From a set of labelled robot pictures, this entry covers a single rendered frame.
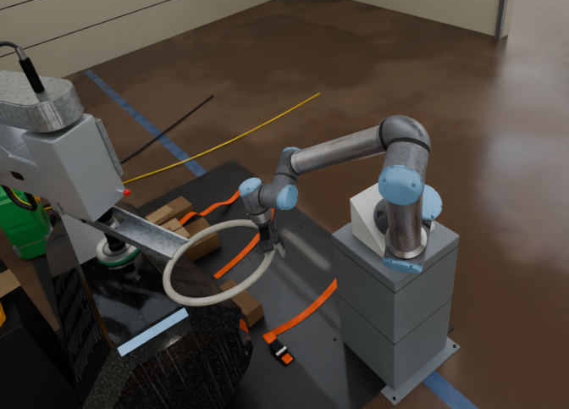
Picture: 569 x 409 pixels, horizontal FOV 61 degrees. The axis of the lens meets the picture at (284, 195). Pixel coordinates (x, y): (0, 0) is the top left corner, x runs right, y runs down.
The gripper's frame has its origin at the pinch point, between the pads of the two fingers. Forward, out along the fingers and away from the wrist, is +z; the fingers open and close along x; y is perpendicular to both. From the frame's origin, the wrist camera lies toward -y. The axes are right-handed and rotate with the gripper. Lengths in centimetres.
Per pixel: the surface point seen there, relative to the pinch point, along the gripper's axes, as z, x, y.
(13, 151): -61, 102, 38
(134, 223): -15, 65, 30
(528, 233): 109, -140, 96
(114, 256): -2, 81, 27
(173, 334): 15, 50, -15
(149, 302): 7, 60, -2
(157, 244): -9, 53, 17
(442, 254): 24, -67, 6
